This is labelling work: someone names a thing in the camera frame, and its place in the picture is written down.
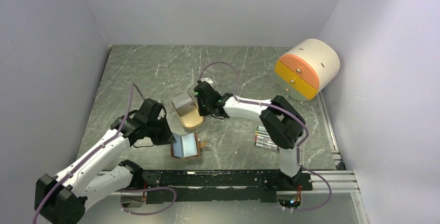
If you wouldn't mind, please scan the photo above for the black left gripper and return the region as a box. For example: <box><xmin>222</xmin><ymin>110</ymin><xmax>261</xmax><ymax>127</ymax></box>
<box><xmin>146</xmin><ymin>114</ymin><xmax>177</xmax><ymax>145</ymax></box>

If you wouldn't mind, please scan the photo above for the beige oval tray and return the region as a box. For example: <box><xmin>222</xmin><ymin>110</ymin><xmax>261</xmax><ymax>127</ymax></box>
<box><xmin>171</xmin><ymin>95</ymin><xmax>204</xmax><ymax>131</ymax></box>

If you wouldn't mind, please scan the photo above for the brown leather card holder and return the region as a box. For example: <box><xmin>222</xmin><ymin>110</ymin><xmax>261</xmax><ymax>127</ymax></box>
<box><xmin>171</xmin><ymin>133</ymin><xmax>208</xmax><ymax>159</ymax></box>

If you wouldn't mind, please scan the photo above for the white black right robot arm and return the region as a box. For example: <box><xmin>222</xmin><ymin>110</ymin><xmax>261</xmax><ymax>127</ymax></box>
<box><xmin>194</xmin><ymin>80</ymin><xmax>309</xmax><ymax>190</ymax></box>

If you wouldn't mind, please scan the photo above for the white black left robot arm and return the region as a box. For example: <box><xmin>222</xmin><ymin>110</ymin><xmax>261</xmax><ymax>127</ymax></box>
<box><xmin>32</xmin><ymin>99</ymin><xmax>175</xmax><ymax>223</ymax></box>

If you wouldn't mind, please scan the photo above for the stack of credit cards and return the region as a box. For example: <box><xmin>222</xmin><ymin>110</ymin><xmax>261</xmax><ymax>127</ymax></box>
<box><xmin>171</xmin><ymin>92</ymin><xmax>196</xmax><ymax>115</ymax></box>

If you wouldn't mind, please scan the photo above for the pack of coloured markers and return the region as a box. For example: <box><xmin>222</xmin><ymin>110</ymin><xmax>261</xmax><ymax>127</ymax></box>
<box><xmin>254</xmin><ymin>125</ymin><xmax>279</xmax><ymax>151</ymax></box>

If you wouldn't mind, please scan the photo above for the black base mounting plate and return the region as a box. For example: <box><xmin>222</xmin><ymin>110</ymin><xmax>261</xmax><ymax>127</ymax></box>
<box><xmin>124</xmin><ymin>169</ymin><xmax>313</xmax><ymax>204</ymax></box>

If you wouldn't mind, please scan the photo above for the round pastel drawer cabinet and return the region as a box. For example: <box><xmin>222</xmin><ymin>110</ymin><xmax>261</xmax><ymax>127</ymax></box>
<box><xmin>274</xmin><ymin>38</ymin><xmax>340</xmax><ymax>102</ymax></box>

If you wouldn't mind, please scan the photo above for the aluminium frame rail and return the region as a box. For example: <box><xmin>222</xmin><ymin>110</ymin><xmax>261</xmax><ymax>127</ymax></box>
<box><xmin>58</xmin><ymin>92</ymin><xmax>362</xmax><ymax>224</ymax></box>

